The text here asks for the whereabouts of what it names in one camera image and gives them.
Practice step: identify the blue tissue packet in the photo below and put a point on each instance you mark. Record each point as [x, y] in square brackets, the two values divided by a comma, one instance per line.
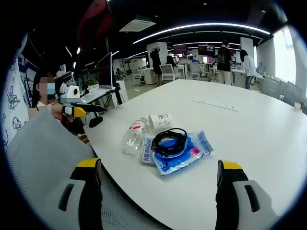
[177, 160]

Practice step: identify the open silver laptop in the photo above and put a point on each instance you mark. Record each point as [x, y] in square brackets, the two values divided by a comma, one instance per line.
[105, 72]

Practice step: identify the ceiling light strip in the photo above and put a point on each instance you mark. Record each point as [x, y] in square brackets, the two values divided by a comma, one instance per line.
[204, 25]

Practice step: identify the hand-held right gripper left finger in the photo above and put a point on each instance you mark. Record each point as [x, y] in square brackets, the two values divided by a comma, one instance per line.
[90, 189]

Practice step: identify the white wristband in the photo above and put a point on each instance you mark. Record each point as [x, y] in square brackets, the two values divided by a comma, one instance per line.
[49, 107]

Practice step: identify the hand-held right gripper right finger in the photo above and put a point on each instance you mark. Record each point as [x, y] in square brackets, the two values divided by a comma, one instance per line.
[227, 196]

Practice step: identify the printed white banner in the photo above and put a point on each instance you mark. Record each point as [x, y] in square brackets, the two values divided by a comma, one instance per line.
[14, 100]

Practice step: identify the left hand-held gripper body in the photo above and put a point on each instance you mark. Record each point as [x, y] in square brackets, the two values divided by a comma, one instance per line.
[68, 94]

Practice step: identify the black headset microphone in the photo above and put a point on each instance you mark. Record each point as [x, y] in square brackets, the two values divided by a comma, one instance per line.
[96, 121]

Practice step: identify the green potted plant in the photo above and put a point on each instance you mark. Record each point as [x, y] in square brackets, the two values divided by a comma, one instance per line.
[91, 83]

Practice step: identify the white table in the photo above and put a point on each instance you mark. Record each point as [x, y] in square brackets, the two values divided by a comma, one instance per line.
[216, 134]

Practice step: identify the person's head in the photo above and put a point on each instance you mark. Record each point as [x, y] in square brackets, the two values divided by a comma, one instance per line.
[36, 88]

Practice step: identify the white printed paper cup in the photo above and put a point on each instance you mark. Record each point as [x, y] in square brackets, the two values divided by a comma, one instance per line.
[161, 122]

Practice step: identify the clear plastic water bottle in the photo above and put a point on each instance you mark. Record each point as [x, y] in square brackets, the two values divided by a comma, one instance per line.
[132, 141]

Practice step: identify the grey mesh office chair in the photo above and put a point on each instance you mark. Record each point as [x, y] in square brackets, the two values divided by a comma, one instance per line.
[48, 153]

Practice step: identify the white office chair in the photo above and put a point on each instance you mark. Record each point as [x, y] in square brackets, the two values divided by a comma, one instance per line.
[169, 72]
[195, 70]

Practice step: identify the ceiling air vent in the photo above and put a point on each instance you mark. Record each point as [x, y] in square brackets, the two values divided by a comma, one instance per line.
[138, 26]

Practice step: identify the person's left hand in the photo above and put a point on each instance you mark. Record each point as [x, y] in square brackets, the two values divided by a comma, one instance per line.
[57, 111]

